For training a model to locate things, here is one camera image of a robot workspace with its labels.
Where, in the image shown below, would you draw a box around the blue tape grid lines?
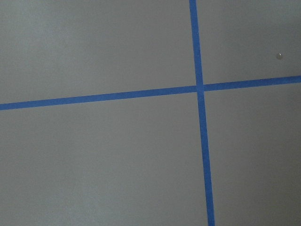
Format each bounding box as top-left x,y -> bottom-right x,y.
0,0 -> 301,226

